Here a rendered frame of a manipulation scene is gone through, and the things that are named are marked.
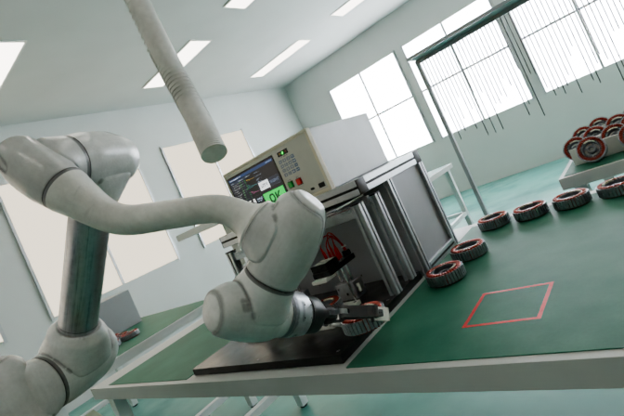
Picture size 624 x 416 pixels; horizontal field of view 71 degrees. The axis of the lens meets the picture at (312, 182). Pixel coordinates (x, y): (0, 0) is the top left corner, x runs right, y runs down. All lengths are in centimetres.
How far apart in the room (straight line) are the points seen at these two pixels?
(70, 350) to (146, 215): 59
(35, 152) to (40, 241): 496
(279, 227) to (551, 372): 49
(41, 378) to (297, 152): 90
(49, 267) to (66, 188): 499
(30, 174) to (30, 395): 57
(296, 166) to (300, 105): 790
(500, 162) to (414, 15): 280
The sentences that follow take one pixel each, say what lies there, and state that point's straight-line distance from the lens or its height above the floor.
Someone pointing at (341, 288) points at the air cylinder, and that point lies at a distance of 145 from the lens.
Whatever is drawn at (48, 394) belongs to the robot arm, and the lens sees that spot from 138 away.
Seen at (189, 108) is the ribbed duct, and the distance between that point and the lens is 285.
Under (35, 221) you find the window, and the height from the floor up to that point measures 209.
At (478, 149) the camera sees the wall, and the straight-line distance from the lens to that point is 776.
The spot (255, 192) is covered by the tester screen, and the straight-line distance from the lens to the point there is 155.
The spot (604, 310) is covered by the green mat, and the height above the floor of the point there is 75.
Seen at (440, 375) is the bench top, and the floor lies 73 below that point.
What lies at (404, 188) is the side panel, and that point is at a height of 102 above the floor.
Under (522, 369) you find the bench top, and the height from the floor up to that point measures 74.
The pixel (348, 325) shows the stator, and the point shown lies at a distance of 104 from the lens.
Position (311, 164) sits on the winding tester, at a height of 121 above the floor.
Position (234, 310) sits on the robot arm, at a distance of 77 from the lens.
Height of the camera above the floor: 115
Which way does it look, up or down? 1 degrees up
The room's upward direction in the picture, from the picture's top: 24 degrees counter-clockwise
